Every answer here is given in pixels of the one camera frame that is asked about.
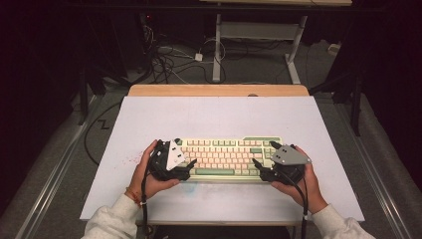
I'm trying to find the white board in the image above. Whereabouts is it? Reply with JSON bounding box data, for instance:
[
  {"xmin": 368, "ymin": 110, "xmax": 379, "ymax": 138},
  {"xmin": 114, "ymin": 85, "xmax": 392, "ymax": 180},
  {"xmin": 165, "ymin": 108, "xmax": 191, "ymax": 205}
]
[{"xmin": 79, "ymin": 96, "xmax": 366, "ymax": 227}]

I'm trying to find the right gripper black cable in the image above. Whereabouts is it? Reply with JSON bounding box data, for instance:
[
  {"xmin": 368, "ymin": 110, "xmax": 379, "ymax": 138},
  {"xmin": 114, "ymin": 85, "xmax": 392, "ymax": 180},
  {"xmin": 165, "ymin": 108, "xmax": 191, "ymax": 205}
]
[{"xmin": 281, "ymin": 171, "xmax": 311, "ymax": 239}]

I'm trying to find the cream and green keyboard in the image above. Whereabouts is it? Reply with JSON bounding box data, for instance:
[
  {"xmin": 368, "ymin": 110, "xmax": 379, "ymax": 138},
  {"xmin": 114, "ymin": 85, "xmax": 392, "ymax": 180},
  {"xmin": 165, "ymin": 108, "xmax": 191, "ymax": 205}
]
[{"xmin": 172, "ymin": 135, "xmax": 291, "ymax": 184}]

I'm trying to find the white power strip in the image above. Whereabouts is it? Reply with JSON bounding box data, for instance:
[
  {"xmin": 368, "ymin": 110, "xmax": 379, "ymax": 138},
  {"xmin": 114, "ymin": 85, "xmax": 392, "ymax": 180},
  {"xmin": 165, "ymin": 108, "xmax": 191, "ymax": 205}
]
[{"xmin": 327, "ymin": 42, "xmax": 342, "ymax": 57}]

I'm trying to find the aluminium floor rail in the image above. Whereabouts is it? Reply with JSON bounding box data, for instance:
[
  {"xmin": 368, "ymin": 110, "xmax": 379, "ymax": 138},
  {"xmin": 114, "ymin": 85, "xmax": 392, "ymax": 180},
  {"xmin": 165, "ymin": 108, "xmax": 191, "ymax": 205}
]
[
  {"xmin": 13, "ymin": 95, "xmax": 103, "ymax": 239},
  {"xmin": 336, "ymin": 101, "xmax": 414, "ymax": 239}
]

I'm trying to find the person's left hand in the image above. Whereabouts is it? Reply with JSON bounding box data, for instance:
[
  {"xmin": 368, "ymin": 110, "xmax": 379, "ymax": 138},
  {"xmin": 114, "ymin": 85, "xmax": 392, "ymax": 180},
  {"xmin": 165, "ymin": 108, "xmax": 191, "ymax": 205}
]
[{"xmin": 126, "ymin": 139, "xmax": 182, "ymax": 202}]

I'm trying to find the person's right hand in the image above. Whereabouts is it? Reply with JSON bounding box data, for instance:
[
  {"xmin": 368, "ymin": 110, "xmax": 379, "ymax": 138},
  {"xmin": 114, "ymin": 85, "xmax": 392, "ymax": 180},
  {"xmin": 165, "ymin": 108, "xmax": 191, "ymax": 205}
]
[{"xmin": 270, "ymin": 145, "xmax": 330, "ymax": 215}]

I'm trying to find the white metal desk frame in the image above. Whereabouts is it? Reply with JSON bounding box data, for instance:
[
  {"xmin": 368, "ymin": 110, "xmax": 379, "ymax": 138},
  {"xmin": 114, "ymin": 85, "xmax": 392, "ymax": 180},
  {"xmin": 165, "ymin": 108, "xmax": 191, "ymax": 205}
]
[{"xmin": 211, "ymin": 13, "xmax": 309, "ymax": 86}]

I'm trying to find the black metal stand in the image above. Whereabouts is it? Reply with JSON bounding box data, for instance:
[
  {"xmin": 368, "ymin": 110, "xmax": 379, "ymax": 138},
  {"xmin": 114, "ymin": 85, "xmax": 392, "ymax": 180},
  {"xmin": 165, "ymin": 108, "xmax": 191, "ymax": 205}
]
[
  {"xmin": 309, "ymin": 64, "xmax": 365, "ymax": 137},
  {"xmin": 77, "ymin": 63, "xmax": 107, "ymax": 126}
]

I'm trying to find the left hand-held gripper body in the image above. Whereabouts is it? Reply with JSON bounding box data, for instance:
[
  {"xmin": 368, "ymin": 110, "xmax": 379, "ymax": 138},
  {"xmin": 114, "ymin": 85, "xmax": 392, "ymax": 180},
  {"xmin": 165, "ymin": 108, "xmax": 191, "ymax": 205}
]
[{"xmin": 146, "ymin": 138, "xmax": 192, "ymax": 182}]

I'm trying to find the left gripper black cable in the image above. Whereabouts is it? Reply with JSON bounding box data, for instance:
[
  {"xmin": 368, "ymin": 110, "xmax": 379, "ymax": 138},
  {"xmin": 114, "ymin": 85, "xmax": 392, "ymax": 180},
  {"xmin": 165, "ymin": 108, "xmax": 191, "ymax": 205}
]
[{"xmin": 140, "ymin": 168, "xmax": 151, "ymax": 239}]

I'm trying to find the black floor cable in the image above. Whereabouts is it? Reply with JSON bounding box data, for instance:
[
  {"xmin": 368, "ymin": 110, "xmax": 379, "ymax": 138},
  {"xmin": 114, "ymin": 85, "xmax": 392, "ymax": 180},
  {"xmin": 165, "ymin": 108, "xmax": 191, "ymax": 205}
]
[{"xmin": 83, "ymin": 101, "xmax": 122, "ymax": 167}]

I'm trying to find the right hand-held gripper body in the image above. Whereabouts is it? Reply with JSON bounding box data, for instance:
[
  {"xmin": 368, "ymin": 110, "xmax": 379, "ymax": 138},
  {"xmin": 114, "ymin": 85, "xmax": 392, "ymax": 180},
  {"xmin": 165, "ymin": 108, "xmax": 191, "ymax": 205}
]
[{"xmin": 260, "ymin": 142, "xmax": 314, "ymax": 185}]

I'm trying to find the tangle of floor cables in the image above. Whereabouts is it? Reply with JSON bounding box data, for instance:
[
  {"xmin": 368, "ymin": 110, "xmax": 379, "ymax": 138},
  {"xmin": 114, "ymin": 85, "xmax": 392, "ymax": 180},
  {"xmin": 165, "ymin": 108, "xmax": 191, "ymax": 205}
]
[{"xmin": 140, "ymin": 19, "xmax": 228, "ymax": 85}]

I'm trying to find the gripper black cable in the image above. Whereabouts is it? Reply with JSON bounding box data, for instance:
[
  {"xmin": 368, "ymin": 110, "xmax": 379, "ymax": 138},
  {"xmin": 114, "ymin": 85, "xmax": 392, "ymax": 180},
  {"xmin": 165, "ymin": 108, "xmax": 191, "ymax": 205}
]
[
  {"xmin": 140, "ymin": 168, "xmax": 151, "ymax": 239},
  {"xmin": 281, "ymin": 171, "xmax": 311, "ymax": 239}
]

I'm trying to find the red bracelet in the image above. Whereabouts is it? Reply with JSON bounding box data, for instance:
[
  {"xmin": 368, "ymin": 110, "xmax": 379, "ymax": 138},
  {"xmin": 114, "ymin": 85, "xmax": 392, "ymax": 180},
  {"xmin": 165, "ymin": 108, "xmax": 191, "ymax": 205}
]
[{"xmin": 124, "ymin": 186, "xmax": 142, "ymax": 207}]

